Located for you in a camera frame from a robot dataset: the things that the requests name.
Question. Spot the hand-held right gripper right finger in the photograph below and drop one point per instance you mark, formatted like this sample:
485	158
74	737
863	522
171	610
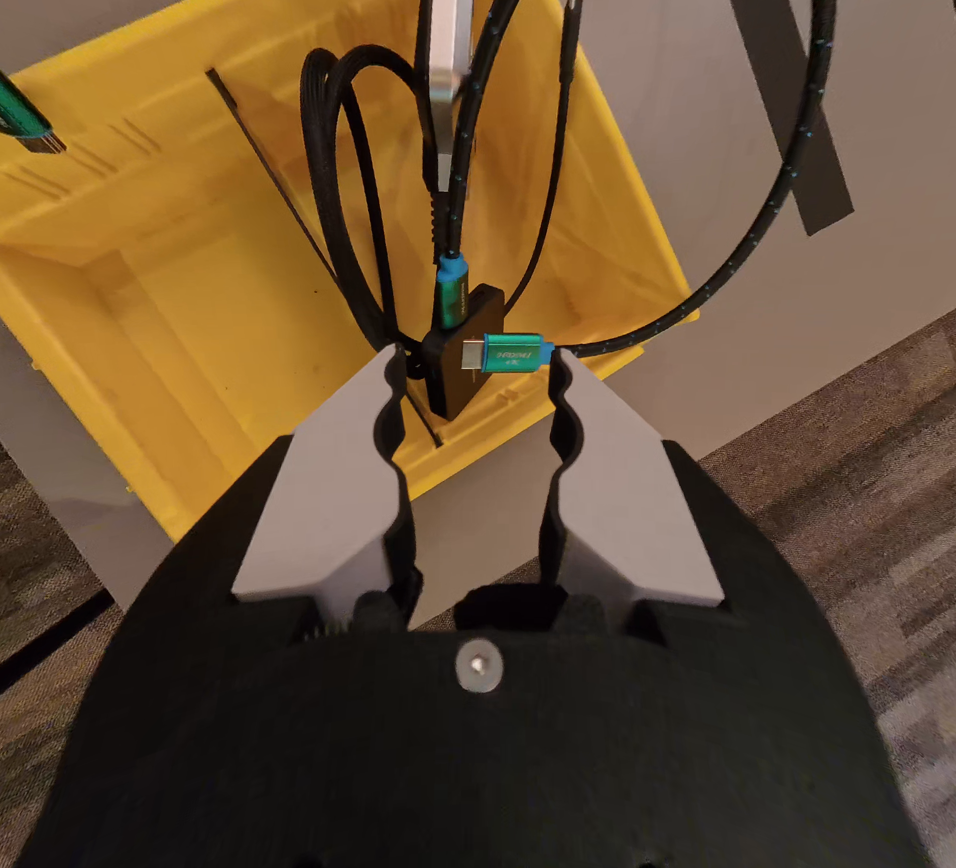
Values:
635	509

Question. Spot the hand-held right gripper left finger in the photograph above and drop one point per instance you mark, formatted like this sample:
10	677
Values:
321	509

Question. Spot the yellow plastic bin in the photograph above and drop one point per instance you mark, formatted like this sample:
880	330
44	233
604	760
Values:
187	300

